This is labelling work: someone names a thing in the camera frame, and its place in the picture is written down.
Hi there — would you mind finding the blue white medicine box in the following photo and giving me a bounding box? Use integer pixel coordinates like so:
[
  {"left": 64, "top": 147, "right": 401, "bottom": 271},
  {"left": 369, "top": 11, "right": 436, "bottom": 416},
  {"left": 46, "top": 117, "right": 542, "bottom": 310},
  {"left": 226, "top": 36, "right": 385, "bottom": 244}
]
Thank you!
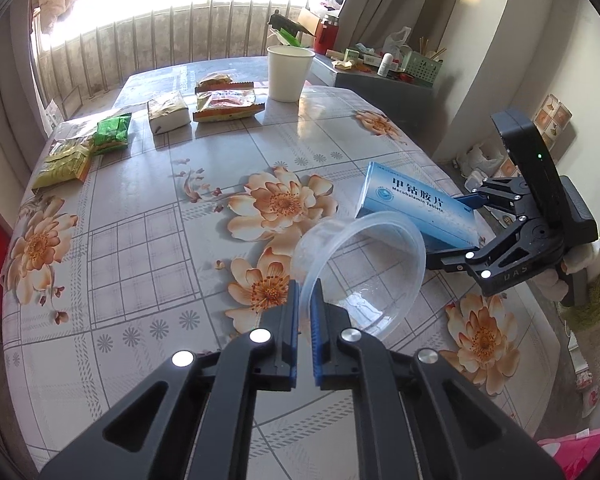
[{"left": 356, "top": 162, "right": 479, "bottom": 252}]

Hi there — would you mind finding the orange snack packet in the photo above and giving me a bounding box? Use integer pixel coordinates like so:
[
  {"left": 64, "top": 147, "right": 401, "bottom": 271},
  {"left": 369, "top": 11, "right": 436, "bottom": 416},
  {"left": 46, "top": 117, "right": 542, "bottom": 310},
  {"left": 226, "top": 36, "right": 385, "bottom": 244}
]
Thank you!
[{"left": 193, "top": 89, "right": 265, "bottom": 122}]

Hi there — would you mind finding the white plastic bag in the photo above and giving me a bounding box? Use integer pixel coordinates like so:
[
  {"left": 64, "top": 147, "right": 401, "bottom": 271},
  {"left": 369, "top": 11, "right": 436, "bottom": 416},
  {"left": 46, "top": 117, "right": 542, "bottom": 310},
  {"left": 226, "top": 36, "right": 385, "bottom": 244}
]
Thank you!
[{"left": 456, "top": 143, "right": 505, "bottom": 177}]

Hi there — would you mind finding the pink plastic bag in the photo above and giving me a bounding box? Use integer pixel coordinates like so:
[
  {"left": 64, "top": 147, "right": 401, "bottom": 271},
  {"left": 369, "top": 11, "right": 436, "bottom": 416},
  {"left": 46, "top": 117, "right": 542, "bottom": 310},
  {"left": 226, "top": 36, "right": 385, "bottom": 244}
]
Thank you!
[{"left": 538, "top": 428, "right": 600, "bottom": 480}]

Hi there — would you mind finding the floral plastic tablecloth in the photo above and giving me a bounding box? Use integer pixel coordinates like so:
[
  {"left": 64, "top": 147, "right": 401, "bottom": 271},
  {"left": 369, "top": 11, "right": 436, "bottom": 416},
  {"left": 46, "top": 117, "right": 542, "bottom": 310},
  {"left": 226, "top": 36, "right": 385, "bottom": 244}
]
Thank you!
[{"left": 3, "top": 84, "right": 559, "bottom": 479}]

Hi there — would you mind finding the white paper cup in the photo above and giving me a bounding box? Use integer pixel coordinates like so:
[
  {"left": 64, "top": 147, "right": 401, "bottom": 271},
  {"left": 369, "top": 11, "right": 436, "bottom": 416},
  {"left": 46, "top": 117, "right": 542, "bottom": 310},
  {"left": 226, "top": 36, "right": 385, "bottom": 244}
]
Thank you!
[{"left": 268, "top": 44, "right": 314, "bottom": 103}]

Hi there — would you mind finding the dark grey cabinet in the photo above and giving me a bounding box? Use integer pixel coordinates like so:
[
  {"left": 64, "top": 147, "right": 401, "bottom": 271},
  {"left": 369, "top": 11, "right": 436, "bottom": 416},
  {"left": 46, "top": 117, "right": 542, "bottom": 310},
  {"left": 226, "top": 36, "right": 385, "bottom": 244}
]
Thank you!
[{"left": 311, "top": 54, "right": 434, "bottom": 133}]

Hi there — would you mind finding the green plastic basket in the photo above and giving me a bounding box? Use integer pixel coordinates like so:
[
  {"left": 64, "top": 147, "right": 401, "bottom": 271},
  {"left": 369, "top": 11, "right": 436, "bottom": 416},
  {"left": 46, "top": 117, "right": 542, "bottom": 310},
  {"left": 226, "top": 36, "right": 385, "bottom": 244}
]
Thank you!
[{"left": 399, "top": 51, "right": 443, "bottom": 86}]

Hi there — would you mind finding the rolled tile pattern mat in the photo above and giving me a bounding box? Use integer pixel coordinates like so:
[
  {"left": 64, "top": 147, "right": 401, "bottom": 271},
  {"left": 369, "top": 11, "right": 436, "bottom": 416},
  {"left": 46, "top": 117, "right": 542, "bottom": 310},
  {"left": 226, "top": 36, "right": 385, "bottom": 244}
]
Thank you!
[{"left": 533, "top": 94, "right": 572, "bottom": 150}]

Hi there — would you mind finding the white gloved right hand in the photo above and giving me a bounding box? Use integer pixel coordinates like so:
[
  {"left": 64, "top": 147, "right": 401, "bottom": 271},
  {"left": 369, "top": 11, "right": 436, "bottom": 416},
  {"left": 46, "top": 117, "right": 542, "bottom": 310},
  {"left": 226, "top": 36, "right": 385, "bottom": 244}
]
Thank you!
[{"left": 532, "top": 238, "right": 600, "bottom": 301}]

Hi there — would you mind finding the red thermos jar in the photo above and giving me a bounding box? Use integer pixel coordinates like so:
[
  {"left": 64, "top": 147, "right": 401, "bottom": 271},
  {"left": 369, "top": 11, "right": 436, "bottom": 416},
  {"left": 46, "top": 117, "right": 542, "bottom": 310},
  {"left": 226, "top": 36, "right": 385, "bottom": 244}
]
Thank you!
[{"left": 313, "top": 14, "right": 339, "bottom": 55}]

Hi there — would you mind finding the clear plastic bowl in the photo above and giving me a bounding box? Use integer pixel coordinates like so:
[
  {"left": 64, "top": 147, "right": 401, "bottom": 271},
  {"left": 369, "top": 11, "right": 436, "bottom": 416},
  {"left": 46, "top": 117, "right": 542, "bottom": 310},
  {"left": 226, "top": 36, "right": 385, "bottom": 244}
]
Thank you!
[{"left": 290, "top": 211, "right": 426, "bottom": 340}]

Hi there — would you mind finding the yellow green snack packet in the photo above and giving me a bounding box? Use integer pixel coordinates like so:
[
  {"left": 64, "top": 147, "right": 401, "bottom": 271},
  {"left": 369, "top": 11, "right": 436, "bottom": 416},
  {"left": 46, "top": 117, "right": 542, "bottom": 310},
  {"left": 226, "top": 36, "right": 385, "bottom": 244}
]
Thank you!
[{"left": 32, "top": 136, "right": 93, "bottom": 191}]

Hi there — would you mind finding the white tissue pack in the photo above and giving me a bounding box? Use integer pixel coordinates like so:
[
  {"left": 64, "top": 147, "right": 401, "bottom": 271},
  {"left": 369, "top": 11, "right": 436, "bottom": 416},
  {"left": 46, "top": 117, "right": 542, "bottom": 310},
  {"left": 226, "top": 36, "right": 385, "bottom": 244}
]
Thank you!
[{"left": 146, "top": 91, "right": 190, "bottom": 136}]

